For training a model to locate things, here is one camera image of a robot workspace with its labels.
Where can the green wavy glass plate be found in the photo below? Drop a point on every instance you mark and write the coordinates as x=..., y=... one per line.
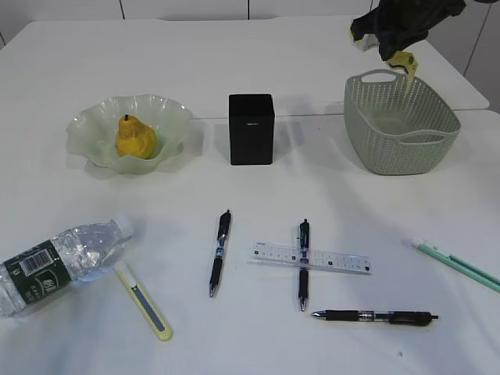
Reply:
x=93, y=132

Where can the yellow pear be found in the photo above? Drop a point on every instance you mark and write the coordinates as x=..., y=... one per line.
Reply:
x=135, y=138

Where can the black gel pen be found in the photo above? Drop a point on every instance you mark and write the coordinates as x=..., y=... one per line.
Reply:
x=217, y=266
x=416, y=319
x=303, y=284

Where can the green white mechanical pencil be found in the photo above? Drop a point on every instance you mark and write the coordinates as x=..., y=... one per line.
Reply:
x=460, y=265

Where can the clear plastic water bottle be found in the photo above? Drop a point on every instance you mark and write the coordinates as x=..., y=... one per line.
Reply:
x=73, y=255

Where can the black gel pen left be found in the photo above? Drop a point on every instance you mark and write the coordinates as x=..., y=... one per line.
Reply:
x=217, y=266

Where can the black square pen holder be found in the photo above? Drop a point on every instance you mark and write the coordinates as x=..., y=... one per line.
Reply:
x=251, y=129

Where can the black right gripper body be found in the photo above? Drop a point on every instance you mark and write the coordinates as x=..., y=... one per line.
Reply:
x=408, y=11

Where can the black gel pen middle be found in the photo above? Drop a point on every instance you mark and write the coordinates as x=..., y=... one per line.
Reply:
x=303, y=284

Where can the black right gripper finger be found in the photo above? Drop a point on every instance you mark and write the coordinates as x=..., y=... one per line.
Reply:
x=394, y=39
x=376, y=22

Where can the black gel pen bottom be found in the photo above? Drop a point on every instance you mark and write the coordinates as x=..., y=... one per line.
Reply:
x=416, y=319

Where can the yellow utility knife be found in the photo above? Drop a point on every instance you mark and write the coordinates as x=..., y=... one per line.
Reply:
x=144, y=302

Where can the clear plastic ruler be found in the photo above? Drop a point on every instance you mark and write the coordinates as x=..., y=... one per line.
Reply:
x=270, y=254

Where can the green woven plastic basket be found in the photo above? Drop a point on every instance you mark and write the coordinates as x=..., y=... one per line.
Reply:
x=397, y=129

